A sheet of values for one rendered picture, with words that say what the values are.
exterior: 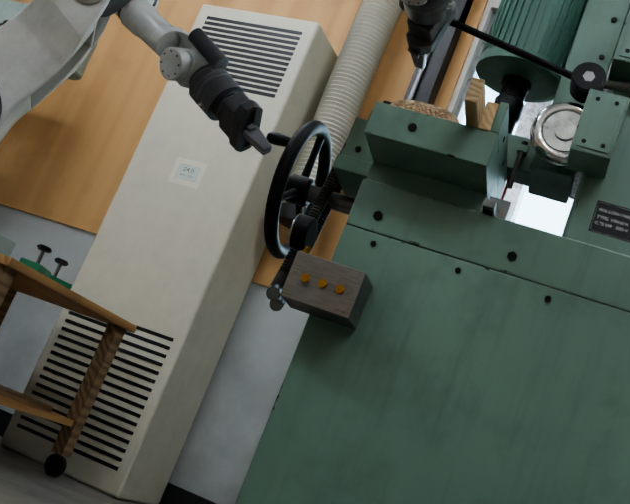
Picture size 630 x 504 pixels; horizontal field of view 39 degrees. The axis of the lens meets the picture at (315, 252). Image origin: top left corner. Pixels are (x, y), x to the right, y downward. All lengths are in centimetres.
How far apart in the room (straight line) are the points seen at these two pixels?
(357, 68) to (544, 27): 160
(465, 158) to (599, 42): 49
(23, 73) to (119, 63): 254
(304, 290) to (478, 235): 31
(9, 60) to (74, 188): 235
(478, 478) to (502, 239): 39
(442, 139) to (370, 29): 199
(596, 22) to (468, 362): 75
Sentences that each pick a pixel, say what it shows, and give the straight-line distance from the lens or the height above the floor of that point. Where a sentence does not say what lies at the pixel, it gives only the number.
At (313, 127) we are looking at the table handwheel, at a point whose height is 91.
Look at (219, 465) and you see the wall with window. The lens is 322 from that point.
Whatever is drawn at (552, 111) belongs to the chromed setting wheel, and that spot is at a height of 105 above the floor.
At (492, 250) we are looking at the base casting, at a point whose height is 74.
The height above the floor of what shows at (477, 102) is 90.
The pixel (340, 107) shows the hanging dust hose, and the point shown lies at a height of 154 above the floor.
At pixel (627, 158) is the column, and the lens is 170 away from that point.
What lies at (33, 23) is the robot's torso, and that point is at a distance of 157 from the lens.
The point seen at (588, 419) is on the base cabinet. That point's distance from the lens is 146.
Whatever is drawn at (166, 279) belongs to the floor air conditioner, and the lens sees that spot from 314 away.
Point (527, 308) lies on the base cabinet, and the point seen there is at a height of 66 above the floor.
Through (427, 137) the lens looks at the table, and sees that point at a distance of 148.
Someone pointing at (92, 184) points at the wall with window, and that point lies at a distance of 384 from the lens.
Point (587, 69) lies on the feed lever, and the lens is 171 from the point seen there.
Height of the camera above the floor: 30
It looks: 13 degrees up
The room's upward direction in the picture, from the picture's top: 22 degrees clockwise
